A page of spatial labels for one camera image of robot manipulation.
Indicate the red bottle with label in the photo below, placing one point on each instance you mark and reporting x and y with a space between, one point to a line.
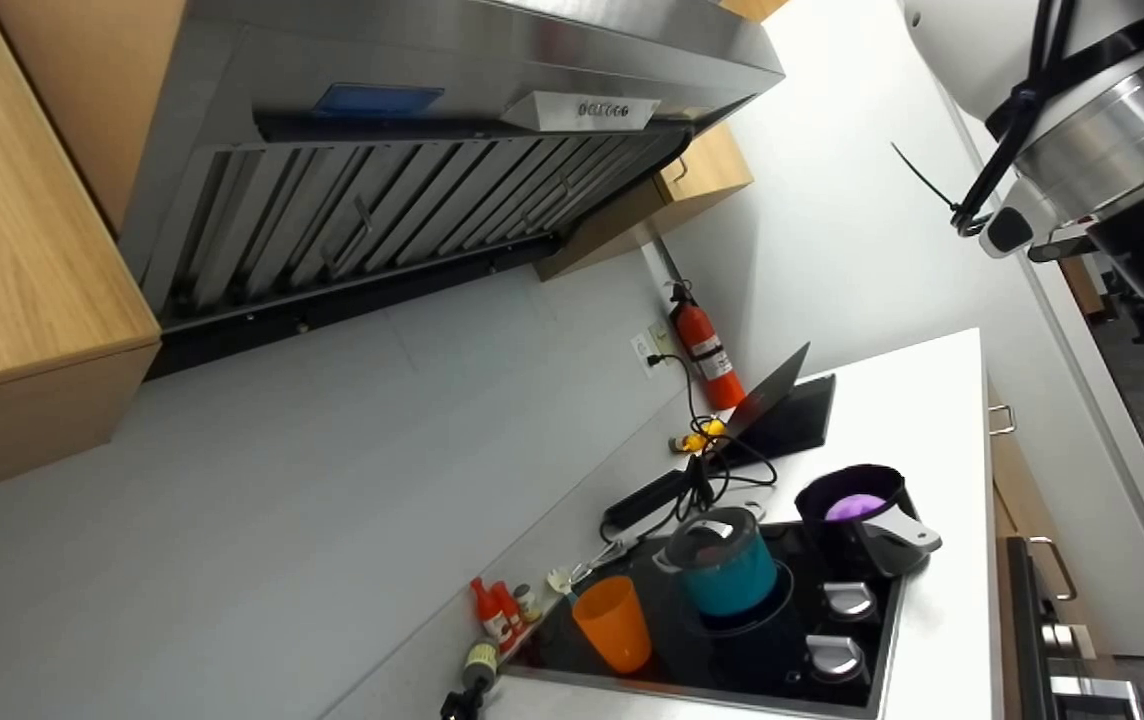
499 613

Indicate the dark glass bottle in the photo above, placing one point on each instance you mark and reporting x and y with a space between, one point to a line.
474 672

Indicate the small wooden wall cabinet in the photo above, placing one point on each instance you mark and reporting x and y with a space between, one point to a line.
677 184

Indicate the black glass cooktop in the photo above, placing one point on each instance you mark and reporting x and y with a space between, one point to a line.
732 654

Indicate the black built-in oven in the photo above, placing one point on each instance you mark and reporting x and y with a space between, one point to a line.
1066 665

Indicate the silver round cooktop knob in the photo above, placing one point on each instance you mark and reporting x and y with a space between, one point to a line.
852 603
834 656

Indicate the red fire extinguisher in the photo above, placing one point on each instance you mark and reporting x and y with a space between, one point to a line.
710 352

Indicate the white wall outlet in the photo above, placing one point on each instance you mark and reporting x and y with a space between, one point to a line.
654 351

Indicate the small beige jar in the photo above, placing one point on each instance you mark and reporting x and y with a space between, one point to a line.
561 585

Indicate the orange plastic cup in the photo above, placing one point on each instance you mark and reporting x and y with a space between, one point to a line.
615 626

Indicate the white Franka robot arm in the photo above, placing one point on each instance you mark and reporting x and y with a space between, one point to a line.
984 55

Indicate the blue pot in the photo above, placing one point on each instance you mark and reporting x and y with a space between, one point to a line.
738 585

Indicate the yellow plug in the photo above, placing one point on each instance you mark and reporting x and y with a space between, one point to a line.
692 437

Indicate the wooden base cabinet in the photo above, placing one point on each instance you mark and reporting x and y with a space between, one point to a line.
1019 492

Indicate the stainless steel range hood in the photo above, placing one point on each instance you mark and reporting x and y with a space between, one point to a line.
397 82

